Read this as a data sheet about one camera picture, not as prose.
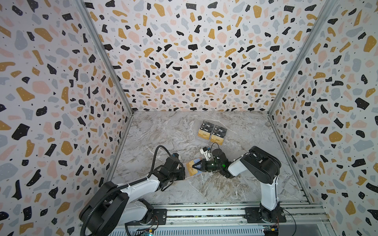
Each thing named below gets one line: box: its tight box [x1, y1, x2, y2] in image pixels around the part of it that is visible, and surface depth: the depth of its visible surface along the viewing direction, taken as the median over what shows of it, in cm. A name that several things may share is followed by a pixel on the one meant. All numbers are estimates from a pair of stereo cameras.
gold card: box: [186, 160, 198, 177], surface depth 91 cm
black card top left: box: [199, 120, 215, 134], surface depth 104 cm
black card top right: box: [212, 124, 228, 139], surface depth 102 cm
